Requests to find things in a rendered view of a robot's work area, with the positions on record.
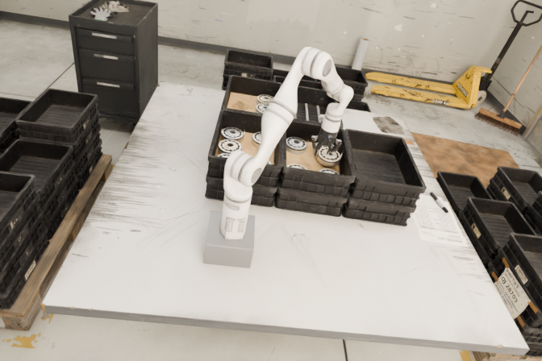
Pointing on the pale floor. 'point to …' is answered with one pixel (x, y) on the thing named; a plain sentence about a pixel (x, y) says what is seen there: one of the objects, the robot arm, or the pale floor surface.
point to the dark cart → (117, 56)
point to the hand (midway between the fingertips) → (322, 154)
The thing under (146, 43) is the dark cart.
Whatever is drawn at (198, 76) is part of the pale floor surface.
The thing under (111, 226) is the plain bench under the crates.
